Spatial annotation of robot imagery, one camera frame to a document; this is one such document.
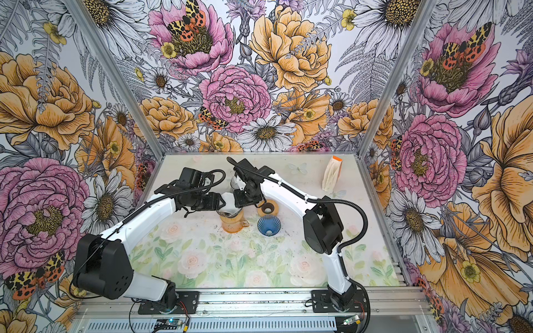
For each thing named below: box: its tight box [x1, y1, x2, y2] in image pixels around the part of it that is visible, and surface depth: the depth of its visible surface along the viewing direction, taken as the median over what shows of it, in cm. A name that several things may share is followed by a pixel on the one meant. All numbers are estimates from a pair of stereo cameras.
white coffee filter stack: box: [322, 155, 344, 194], surface depth 106 cm
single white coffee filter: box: [219, 192, 242, 213], surface depth 87 cm
